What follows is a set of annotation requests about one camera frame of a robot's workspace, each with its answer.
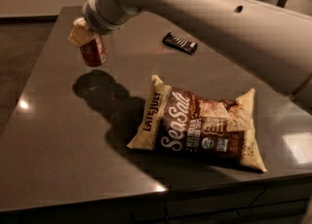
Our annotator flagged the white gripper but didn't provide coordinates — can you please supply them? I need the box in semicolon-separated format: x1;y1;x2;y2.
68;0;137;47

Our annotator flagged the red coke can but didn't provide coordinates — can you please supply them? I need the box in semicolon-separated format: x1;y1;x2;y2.
80;35;107;67

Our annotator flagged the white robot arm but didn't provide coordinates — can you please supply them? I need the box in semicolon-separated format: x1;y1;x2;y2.
69;0;312;109

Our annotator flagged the brown chip bag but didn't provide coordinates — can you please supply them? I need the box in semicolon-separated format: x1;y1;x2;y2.
128;75;266;172

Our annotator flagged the black candy bar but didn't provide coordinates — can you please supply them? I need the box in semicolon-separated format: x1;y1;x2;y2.
162;32;198;56

